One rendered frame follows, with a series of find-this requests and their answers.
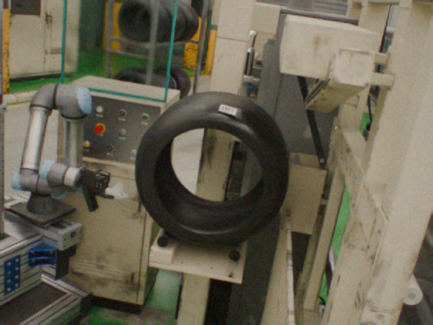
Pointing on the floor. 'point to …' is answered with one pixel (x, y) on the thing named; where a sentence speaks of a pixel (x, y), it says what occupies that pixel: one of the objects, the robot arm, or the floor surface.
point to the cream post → (230, 46)
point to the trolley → (185, 20)
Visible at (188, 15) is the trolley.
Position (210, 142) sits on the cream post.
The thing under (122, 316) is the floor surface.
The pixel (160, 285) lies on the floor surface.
